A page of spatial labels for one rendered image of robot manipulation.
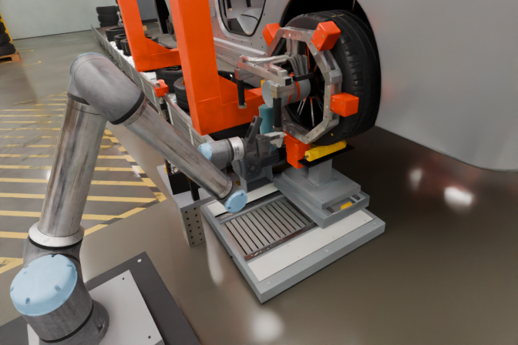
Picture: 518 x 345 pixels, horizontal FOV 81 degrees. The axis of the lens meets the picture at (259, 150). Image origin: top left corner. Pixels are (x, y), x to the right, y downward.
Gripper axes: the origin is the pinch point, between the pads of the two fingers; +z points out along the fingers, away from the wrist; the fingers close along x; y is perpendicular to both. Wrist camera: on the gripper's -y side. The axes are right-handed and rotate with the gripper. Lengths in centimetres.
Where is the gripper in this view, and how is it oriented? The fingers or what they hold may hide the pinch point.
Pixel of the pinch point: (283, 132)
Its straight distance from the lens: 129.6
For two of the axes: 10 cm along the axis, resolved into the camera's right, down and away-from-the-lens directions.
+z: 9.0, -2.1, 3.9
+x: 4.3, 2.0, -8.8
